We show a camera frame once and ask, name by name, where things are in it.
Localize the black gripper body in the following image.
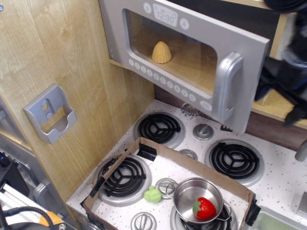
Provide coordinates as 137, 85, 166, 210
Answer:
254, 57, 307, 106

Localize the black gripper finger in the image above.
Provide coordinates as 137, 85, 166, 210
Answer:
283, 104, 307, 127

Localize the grey toy microwave door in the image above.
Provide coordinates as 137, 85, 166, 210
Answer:
99, 0, 270, 134

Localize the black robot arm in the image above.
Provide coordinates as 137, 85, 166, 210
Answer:
254, 0, 307, 127

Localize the grey toy faucet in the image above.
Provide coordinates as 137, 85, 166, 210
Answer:
295, 140, 307, 162

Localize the hanging toy spatula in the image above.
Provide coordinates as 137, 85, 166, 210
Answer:
220, 125, 233, 132

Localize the back right black burner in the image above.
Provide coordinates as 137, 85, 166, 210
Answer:
203, 139, 265, 187

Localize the back silver stove knob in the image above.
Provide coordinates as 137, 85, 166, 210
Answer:
193, 124, 214, 140

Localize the silver stove knob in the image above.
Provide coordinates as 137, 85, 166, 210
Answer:
155, 178, 177, 200
193, 124, 214, 140
130, 212, 157, 230

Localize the toy sink basin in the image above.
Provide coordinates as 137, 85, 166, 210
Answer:
242, 206, 307, 230

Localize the small middle stove knob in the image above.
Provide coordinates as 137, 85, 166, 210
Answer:
179, 149, 198, 161

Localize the yellow toy corn cob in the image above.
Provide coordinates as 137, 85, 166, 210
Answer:
152, 41, 172, 64

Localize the red toy strawberry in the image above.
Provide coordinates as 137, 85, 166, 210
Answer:
192, 197, 216, 219

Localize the small steel pot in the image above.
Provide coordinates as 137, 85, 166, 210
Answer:
172, 177, 232, 225

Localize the centre silver stove knob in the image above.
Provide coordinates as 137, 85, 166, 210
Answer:
155, 178, 177, 200

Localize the green toy vegetable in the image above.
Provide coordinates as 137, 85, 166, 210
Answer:
143, 185, 162, 203

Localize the front left black burner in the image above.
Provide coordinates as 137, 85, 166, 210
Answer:
98, 155, 152, 207

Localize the front silver stove knob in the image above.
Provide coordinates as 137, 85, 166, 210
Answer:
130, 212, 157, 230

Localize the cardboard tray border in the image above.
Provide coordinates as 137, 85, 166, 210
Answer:
82, 138, 255, 230

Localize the orange round object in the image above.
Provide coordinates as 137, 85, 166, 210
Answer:
38, 211, 62, 227

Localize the grey wall holder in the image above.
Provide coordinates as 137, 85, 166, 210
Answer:
23, 84, 78, 144

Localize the grey oven door handle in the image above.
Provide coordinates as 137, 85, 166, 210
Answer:
33, 183, 49, 207

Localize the black braided cable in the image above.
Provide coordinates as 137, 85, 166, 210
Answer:
0, 206, 56, 230

